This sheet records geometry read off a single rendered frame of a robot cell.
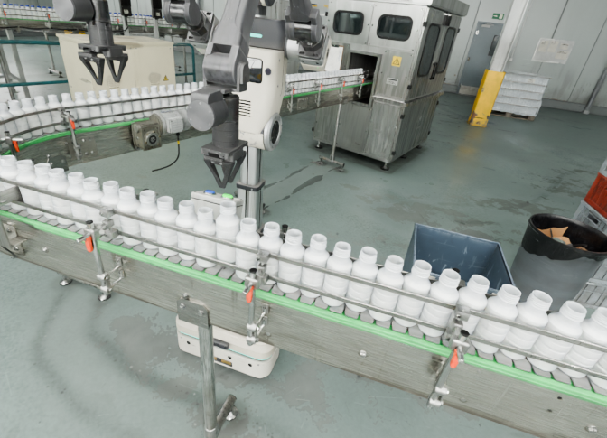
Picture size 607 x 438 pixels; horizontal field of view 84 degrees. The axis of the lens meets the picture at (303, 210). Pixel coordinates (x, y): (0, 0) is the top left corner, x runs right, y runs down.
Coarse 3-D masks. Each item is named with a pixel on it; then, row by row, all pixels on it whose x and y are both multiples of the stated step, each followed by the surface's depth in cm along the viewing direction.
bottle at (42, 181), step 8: (40, 168) 96; (48, 168) 97; (40, 176) 97; (48, 176) 98; (40, 184) 97; (48, 184) 98; (40, 192) 98; (40, 200) 100; (48, 200) 100; (48, 208) 101; (48, 216) 102
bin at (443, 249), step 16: (416, 224) 134; (416, 240) 137; (432, 240) 135; (448, 240) 133; (464, 240) 131; (480, 240) 129; (416, 256) 141; (432, 256) 138; (448, 256) 136; (464, 256) 134; (480, 256) 132; (496, 256) 126; (432, 272) 142; (464, 272) 137; (480, 272) 135; (496, 272) 122; (496, 288) 119
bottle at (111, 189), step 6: (108, 186) 91; (114, 186) 91; (108, 192) 91; (114, 192) 92; (102, 198) 93; (108, 198) 92; (114, 198) 92; (102, 204) 93; (108, 204) 92; (114, 204) 92; (114, 216) 94; (114, 222) 95; (120, 228) 96
